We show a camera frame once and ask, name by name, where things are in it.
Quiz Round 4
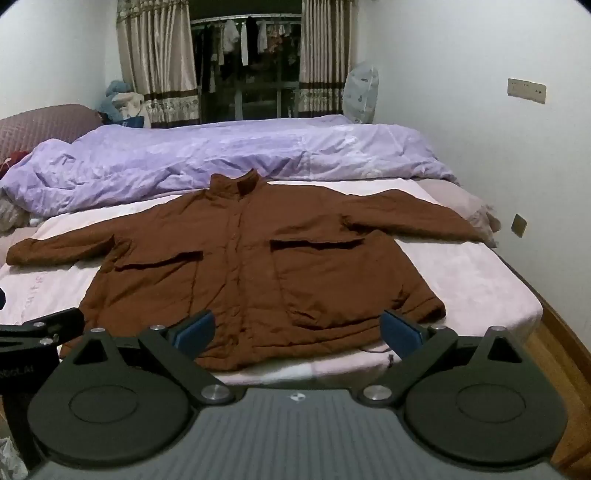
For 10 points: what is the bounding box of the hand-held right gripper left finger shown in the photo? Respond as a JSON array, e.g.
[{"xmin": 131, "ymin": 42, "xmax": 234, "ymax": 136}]
[{"xmin": 60, "ymin": 309, "xmax": 234, "ymax": 408}]

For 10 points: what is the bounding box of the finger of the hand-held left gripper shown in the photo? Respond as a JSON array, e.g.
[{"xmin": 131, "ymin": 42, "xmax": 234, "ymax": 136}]
[{"xmin": 0, "ymin": 308, "xmax": 85, "ymax": 354}]

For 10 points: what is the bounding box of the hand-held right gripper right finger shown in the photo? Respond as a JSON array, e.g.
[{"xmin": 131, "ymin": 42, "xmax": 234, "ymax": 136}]
[{"xmin": 360, "ymin": 309, "xmax": 539, "ymax": 408}]

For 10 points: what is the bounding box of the brown jacket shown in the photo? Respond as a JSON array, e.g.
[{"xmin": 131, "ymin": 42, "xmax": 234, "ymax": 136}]
[{"xmin": 7, "ymin": 168, "xmax": 485, "ymax": 372}]

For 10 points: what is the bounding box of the pile of clothes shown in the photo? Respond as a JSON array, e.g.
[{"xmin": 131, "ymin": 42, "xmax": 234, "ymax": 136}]
[{"xmin": 97, "ymin": 80, "xmax": 134, "ymax": 125}]

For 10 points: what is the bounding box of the row of hanging clothes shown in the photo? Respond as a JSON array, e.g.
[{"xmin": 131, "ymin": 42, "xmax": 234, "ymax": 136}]
[{"xmin": 191, "ymin": 16, "xmax": 303, "ymax": 93}]

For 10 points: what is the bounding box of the pink printed blanket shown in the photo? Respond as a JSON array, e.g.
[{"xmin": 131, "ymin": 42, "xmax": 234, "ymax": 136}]
[{"xmin": 0, "ymin": 178, "xmax": 543, "ymax": 388}]

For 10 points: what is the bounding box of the grey cloth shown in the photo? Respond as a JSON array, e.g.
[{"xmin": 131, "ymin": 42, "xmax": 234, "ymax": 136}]
[{"xmin": 0, "ymin": 194, "xmax": 35, "ymax": 232}]

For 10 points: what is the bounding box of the mauve pillow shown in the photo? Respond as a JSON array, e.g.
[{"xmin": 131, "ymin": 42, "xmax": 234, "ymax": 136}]
[{"xmin": 416, "ymin": 178, "xmax": 502, "ymax": 247}]

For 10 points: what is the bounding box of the red cloth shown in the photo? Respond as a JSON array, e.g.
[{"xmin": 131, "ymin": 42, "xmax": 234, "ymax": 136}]
[{"xmin": 0, "ymin": 150, "xmax": 31, "ymax": 176}]

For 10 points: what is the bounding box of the purple duvet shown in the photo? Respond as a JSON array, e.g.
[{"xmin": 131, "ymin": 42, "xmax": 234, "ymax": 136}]
[{"xmin": 0, "ymin": 114, "xmax": 462, "ymax": 217}]

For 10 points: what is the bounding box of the white cloth bag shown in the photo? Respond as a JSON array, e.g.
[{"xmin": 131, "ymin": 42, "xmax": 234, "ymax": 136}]
[{"xmin": 111, "ymin": 92, "xmax": 151, "ymax": 129}]

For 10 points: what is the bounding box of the beige patterned curtain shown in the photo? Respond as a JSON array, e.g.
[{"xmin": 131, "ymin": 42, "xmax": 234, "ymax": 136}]
[
  {"xmin": 295, "ymin": 0, "xmax": 356, "ymax": 116},
  {"xmin": 115, "ymin": 0, "xmax": 201, "ymax": 129}
]

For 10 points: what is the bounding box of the beige wall socket panel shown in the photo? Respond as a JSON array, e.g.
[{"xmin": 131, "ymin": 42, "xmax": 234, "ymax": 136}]
[{"xmin": 507, "ymin": 78, "xmax": 548, "ymax": 104}]

